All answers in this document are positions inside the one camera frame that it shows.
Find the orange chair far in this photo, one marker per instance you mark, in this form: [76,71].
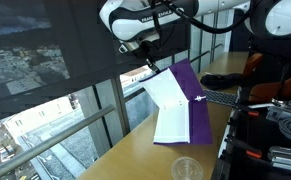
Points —
[251,64]

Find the metal window handrail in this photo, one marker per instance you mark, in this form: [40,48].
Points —
[47,144]

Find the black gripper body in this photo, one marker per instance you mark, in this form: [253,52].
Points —
[145,49]

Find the patterned calibration board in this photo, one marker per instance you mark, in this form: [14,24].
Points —
[222,98]

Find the purple file folder with papers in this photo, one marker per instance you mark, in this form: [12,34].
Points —
[183,116]

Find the clear plastic cup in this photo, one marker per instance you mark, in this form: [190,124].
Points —
[186,168]

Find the orange chair near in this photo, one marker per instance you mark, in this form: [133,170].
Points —
[267,91]

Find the black cloth bundle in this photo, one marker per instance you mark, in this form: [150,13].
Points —
[220,82]

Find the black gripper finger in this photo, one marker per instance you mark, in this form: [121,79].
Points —
[152,66]

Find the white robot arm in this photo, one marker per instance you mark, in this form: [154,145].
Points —
[134,22]

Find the aluminium profile rail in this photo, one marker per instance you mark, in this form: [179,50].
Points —
[280,157]

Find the orange chair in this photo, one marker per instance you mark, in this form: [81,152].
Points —
[267,91]
[251,64]

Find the black perforated breadboard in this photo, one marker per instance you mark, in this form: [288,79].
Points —
[234,164]

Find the black clamp with orange tip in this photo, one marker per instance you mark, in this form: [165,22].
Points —
[249,150]

